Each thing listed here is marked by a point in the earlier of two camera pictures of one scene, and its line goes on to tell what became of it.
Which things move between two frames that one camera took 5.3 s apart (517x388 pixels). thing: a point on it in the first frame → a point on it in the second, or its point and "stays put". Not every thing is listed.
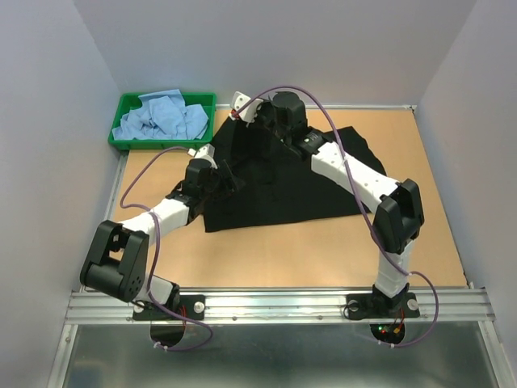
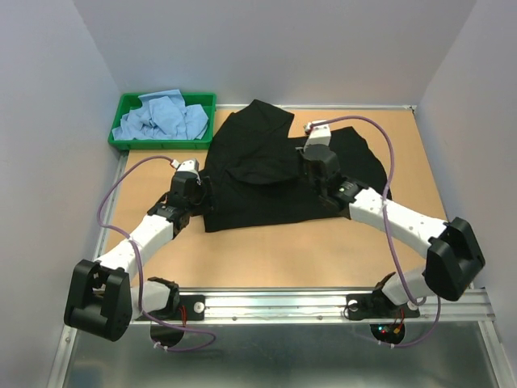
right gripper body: (269, 116) → (312, 180)
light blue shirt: (162, 115) stays put
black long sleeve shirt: (281, 189) stays put
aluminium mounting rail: (468, 306) stays put
